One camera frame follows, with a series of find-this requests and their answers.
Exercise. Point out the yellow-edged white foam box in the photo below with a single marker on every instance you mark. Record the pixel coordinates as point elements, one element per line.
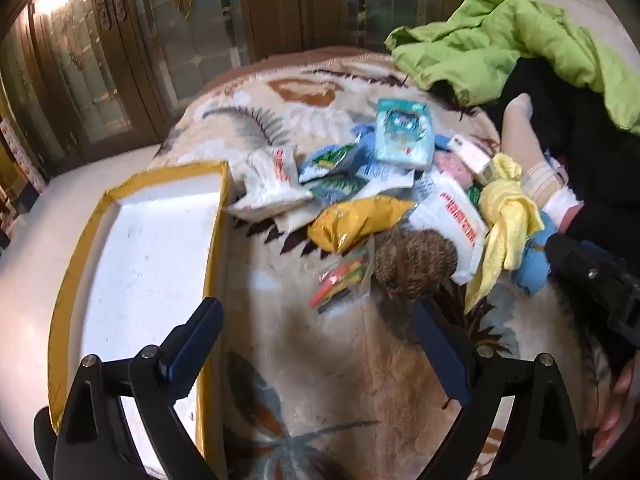
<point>150,260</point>

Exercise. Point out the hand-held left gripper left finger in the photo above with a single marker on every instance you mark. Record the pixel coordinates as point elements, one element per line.
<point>197,340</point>

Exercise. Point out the pink packet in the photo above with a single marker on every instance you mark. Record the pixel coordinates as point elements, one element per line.
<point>452,167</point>

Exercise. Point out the yellow packet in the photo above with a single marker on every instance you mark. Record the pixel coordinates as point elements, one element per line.
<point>350,220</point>

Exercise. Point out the black pants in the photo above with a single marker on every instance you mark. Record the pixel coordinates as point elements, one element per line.
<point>590,150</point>

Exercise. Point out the stack of white red cartons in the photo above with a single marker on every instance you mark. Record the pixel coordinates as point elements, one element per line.
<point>25,160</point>

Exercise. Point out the green and white packet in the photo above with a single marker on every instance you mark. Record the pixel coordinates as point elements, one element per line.
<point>340,187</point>
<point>330,160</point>

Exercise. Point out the green jacket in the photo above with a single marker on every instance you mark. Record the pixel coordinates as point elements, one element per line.
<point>500,35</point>

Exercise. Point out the person's right hand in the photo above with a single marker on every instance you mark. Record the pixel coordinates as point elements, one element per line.
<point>622,400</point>

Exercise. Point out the blue towel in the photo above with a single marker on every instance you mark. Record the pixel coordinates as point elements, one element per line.
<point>362,140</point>

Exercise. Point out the small white box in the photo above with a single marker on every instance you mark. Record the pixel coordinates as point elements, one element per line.
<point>470,155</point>

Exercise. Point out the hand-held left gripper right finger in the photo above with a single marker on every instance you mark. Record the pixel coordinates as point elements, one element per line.
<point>440,350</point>

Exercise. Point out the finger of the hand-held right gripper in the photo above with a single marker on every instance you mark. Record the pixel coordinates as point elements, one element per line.
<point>575,260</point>

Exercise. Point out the leaf printed blanket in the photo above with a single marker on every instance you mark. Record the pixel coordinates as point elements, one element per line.
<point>320,360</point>

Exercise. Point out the clear bag of colourful sticks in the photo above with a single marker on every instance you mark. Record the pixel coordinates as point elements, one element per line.
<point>340,280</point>

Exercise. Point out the white packet with blue print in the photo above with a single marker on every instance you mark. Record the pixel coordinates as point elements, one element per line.
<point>385,175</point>

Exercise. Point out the wooden glass doors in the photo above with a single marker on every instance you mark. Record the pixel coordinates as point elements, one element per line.
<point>120,50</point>

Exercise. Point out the white packet with red print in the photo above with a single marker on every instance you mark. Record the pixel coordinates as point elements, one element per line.
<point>450,215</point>
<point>272,180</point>

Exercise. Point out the light blue cloth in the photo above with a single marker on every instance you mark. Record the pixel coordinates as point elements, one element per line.
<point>535,260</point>

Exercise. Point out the brown knitted pouch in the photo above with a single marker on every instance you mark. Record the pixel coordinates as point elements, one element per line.
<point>415,260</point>

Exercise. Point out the person's foot in beige sock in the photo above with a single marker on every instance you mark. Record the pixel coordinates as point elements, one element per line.
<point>520,130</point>

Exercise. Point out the teal tissue pack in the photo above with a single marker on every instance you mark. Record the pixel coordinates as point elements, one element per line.
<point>402,132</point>

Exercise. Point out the yellow towel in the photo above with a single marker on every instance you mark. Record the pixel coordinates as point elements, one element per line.
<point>505,225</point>

